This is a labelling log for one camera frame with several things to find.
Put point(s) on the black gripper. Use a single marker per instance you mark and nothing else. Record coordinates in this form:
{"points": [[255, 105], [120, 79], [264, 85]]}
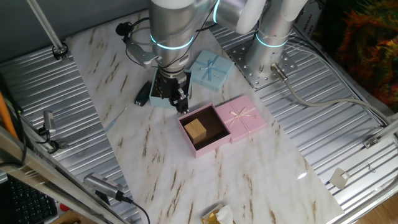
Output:
{"points": [[168, 84]]}

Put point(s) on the wooden cube block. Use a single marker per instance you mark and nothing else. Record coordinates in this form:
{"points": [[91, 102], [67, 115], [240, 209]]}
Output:
{"points": [[196, 130]]}

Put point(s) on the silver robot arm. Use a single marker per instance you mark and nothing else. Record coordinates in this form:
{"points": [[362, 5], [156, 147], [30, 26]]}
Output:
{"points": [[174, 25]]}

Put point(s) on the open light blue gift box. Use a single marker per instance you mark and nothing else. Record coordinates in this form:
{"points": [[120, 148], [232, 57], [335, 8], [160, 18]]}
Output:
{"points": [[155, 102]]}

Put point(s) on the open pink gift box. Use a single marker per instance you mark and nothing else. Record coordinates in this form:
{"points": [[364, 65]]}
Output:
{"points": [[205, 151]]}

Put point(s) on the pink box lid with ribbon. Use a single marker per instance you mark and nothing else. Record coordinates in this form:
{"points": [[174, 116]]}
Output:
{"points": [[248, 127]]}

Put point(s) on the emergency stop button box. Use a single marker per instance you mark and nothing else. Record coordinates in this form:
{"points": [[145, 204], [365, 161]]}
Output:
{"points": [[63, 207]]}

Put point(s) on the wooden box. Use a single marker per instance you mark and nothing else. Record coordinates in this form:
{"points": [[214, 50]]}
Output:
{"points": [[70, 218]]}

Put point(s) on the black folding hex key set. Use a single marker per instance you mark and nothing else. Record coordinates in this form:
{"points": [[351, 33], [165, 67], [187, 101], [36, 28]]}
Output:
{"points": [[141, 98]]}

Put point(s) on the light blue lid with ribbon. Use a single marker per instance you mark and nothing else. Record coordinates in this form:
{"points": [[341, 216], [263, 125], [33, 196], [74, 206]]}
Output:
{"points": [[217, 77]]}

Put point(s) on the clear plastic pipette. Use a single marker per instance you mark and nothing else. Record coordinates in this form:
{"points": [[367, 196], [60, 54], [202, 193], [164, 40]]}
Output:
{"points": [[112, 124]]}

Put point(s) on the marble pattern table mat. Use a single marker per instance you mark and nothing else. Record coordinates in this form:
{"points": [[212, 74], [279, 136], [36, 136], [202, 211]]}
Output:
{"points": [[186, 186]]}

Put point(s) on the gold pack with white tissue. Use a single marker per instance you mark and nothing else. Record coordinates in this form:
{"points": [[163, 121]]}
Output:
{"points": [[224, 216]]}

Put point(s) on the aluminium pole with clamp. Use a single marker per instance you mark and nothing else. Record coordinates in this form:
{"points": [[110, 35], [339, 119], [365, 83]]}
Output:
{"points": [[46, 28]]}

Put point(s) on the white printed board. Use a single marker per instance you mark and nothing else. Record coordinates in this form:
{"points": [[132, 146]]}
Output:
{"points": [[311, 18]]}

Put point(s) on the orange pole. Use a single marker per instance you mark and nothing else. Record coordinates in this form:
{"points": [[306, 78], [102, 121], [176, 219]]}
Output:
{"points": [[5, 115]]}

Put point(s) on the white paper tag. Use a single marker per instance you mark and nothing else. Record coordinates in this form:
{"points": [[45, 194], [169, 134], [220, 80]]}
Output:
{"points": [[339, 179]]}

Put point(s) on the black keyboard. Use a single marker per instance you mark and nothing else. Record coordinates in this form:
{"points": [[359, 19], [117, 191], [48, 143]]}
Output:
{"points": [[28, 205]]}

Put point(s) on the colourful patterned cloth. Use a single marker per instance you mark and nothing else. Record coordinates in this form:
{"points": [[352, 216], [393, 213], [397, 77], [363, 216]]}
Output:
{"points": [[367, 46]]}

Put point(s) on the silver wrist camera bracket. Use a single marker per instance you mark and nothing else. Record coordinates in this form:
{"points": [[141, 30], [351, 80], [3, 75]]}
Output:
{"points": [[140, 56]]}

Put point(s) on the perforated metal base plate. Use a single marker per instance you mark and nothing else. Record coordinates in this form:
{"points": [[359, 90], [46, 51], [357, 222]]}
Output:
{"points": [[261, 79]]}

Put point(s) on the ribbed silver camera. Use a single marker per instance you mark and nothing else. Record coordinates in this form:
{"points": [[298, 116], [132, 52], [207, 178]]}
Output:
{"points": [[102, 184]]}

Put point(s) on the small grey camera on mount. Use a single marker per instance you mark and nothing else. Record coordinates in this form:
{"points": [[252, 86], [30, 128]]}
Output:
{"points": [[49, 119]]}

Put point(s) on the aluminium frame bar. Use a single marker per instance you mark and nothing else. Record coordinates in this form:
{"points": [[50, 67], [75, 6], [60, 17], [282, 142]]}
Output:
{"points": [[31, 168]]}

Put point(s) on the aluminium bar with bracket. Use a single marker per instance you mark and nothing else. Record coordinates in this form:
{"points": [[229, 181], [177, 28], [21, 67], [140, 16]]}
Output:
{"points": [[371, 142]]}

